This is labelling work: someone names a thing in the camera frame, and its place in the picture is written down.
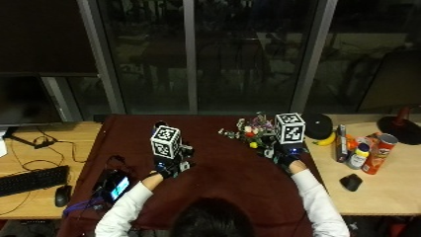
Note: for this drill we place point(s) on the person's left hand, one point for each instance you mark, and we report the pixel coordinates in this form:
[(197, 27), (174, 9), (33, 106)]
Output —
[(171, 166)]

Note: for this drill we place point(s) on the black oval computer mouse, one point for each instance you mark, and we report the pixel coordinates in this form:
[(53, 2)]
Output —
[(62, 196)]

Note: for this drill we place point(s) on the black chair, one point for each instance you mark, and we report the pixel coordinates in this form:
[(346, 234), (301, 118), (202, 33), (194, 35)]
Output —
[(394, 82)]

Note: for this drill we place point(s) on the white marker cube on glove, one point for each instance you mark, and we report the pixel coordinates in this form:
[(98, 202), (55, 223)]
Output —
[(165, 141), (289, 128)]

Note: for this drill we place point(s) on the small black cup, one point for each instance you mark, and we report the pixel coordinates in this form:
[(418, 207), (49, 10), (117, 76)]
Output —
[(159, 125)]

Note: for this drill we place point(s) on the dark red tablecloth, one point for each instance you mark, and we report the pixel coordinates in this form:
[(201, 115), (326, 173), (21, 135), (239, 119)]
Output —
[(227, 171)]

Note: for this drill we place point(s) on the white marker cube on right glove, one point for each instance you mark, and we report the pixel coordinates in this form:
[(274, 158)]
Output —
[(289, 128)]

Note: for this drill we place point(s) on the dark narrow box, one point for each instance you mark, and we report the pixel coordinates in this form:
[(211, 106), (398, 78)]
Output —
[(341, 144)]

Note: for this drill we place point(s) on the colourful snack packet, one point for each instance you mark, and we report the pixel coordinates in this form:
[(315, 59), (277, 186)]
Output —
[(367, 139)]

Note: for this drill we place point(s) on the red chips can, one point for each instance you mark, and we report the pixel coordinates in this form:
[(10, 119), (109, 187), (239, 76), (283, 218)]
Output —
[(377, 154)]

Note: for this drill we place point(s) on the white paper sheet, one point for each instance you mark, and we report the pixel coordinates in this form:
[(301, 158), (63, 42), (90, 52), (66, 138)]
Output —
[(1, 144)]

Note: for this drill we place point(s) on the yellow banana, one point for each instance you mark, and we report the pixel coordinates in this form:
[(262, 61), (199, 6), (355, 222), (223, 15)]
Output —
[(326, 141)]

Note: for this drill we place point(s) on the colourful flower bouquet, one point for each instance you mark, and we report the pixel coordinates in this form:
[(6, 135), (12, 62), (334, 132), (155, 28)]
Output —
[(254, 131)]

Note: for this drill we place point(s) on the person's right hand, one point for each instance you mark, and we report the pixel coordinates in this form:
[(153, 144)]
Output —
[(286, 154)]

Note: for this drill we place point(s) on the black computer monitor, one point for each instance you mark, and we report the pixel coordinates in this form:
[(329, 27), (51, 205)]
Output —
[(24, 100)]

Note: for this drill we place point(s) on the black angular computer mouse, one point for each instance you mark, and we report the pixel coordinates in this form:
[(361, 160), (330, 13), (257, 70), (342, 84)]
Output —
[(350, 182)]

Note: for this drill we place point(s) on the grey window frame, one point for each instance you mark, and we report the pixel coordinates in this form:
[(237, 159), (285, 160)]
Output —
[(189, 56)]

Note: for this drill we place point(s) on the black round stand with red post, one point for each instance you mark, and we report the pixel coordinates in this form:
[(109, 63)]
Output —
[(401, 126)]

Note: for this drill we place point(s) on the black round cap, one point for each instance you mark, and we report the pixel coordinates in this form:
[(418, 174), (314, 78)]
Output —
[(317, 125)]

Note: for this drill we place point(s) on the black computer keyboard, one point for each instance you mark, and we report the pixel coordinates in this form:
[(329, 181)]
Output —
[(32, 180)]

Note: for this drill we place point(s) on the orange fruit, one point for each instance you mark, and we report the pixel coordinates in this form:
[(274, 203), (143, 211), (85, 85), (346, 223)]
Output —
[(350, 143)]

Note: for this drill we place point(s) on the black smartphone with lit screen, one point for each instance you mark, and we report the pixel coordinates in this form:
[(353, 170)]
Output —
[(117, 187)]

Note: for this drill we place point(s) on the white marker cube on left glove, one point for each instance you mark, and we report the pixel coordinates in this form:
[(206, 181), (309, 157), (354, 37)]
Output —
[(165, 141)]

